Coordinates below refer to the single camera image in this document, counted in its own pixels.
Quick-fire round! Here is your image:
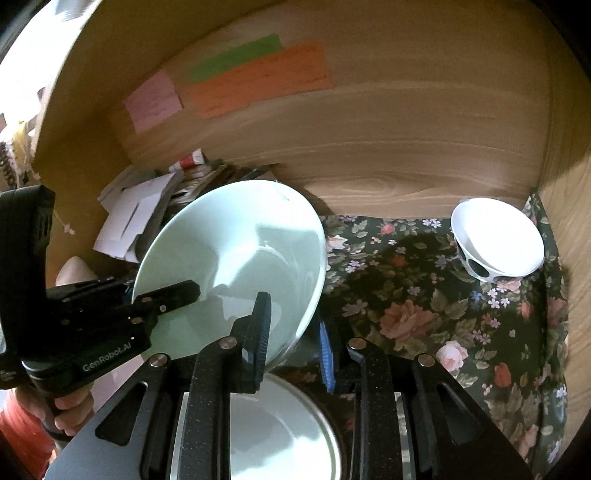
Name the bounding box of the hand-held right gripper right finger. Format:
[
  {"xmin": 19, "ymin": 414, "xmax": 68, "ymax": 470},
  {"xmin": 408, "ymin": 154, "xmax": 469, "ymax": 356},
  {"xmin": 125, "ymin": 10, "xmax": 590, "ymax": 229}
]
[{"xmin": 318, "ymin": 320, "xmax": 539, "ymax": 480}]

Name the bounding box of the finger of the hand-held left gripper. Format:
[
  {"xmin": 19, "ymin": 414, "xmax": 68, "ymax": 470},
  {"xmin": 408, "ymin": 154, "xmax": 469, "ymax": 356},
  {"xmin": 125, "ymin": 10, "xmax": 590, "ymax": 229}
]
[
  {"xmin": 122, "ymin": 279, "xmax": 201, "ymax": 329},
  {"xmin": 60, "ymin": 276, "xmax": 134, "ymax": 304}
]

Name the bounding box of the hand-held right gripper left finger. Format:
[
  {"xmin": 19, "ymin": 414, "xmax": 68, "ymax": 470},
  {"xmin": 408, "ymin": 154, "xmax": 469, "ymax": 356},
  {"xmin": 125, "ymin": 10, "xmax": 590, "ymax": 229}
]
[{"xmin": 44, "ymin": 291, "xmax": 273, "ymax": 480}]

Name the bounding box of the mint green bowl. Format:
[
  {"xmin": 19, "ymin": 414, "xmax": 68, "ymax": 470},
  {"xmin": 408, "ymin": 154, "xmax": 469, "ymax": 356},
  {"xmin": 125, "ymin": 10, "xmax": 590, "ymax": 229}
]
[{"xmin": 131, "ymin": 180, "xmax": 328, "ymax": 374}]

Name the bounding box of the large white bowl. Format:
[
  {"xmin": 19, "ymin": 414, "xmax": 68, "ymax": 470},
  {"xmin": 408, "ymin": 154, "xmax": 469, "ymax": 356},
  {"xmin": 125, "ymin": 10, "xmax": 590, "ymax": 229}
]
[{"xmin": 185, "ymin": 371, "xmax": 346, "ymax": 480}]

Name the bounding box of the person's left forearm orange sleeve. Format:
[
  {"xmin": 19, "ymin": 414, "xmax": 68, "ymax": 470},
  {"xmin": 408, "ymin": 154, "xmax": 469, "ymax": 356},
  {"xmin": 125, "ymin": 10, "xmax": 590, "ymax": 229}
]
[{"xmin": 0, "ymin": 401, "xmax": 56, "ymax": 467}]

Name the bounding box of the person's left hand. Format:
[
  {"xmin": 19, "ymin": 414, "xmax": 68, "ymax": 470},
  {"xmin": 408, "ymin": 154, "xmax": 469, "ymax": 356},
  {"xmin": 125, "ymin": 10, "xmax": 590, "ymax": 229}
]
[{"xmin": 15, "ymin": 382, "xmax": 96, "ymax": 437}]

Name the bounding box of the white envelope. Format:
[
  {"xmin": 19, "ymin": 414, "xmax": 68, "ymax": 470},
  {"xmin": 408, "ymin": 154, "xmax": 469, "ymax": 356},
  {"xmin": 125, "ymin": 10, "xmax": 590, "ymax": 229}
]
[
  {"xmin": 99, "ymin": 178, "xmax": 174, "ymax": 204},
  {"xmin": 95, "ymin": 191, "xmax": 160, "ymax": 261}
]

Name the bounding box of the dark floral tablecloth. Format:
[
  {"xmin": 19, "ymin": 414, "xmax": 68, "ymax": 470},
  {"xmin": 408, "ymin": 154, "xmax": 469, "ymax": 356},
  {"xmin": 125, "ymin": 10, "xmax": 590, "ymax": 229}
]
[{"xmin": 318, "ymin": 194, "xmax": 571, "ymax": 480}]

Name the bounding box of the stack of magazines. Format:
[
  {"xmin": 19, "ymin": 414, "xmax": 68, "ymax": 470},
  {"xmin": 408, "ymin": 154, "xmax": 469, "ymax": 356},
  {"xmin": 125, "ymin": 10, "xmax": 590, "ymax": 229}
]
[{"xmin": 168, "ymin": 150, "xmax": 278, "ymax": 213}]

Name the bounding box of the pink sticky note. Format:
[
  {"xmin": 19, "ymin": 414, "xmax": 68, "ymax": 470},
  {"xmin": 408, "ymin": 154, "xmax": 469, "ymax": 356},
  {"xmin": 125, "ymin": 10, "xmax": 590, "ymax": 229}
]
[{"xmin": 124, "ymin": 70, "xmax": 184, "ymax": 134}]

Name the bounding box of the white bowl with black dots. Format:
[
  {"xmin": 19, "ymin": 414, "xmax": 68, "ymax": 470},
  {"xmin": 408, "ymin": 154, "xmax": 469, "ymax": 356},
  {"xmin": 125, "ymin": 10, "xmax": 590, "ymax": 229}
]
[{"xmin": 450, "ymin": 197, "xmax": 546, "ymax": 283}]

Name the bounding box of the orange sticky note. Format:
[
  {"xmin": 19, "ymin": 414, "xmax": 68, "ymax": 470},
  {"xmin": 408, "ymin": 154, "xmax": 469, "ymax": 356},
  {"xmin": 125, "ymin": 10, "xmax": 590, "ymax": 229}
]
[{"xmin": 182, "ymin": 42, "xmax": 334, "ymax": 121}]

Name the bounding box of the green sticky note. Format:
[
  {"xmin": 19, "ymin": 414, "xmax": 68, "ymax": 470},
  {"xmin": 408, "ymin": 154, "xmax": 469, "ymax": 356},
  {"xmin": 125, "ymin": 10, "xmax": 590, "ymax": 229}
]
[{"xmin": 190, "ymin": 34, "xmax": 287, "ymax": 85}]

